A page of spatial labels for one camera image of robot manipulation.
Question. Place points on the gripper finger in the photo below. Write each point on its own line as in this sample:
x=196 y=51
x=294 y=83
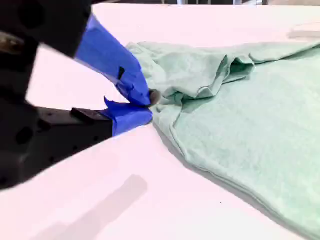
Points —
x=125 y=118
x=110 y=57

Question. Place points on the pale green T-shirt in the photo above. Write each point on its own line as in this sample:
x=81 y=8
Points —
x=237 y=120

